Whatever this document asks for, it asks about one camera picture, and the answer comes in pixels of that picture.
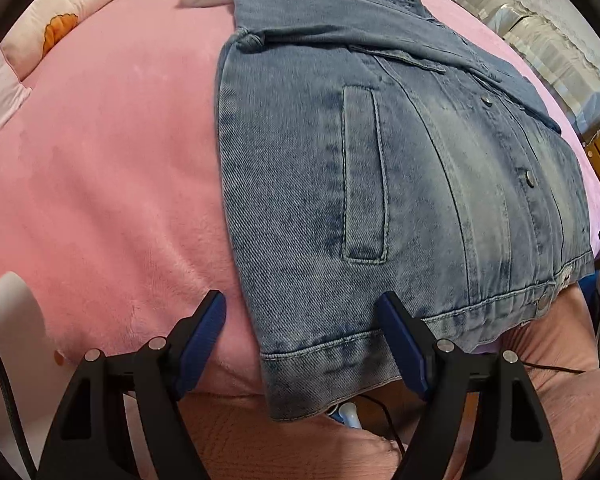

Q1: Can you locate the pink folded quilt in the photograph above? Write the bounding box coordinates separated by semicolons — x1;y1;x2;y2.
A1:
1;0;112;79

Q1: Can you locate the blue denim jacket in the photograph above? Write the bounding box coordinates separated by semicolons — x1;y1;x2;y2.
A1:
216;0;594;422

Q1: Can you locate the pink bed blanket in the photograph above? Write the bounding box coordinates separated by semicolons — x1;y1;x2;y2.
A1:
0;0;592;396

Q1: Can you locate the lace covered furniture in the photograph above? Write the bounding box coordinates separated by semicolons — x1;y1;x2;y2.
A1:
453;0;600;136

